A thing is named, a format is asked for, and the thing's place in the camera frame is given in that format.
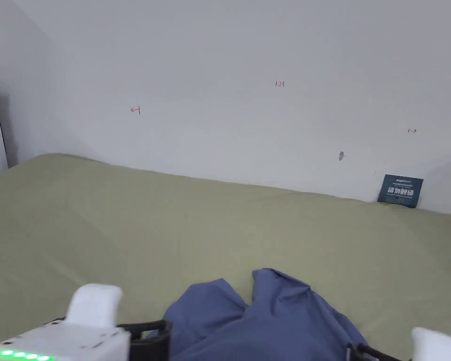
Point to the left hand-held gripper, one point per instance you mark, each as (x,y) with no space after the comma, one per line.
(86,323)

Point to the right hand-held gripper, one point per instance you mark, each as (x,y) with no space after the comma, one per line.
(434,346)

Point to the dark blue shirt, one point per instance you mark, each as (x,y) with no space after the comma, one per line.
(270,323)

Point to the bed with pale green sheet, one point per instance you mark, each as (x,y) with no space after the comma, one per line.
(135,233)

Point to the dark blue printed card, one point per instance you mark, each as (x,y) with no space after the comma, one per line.
(400,191)

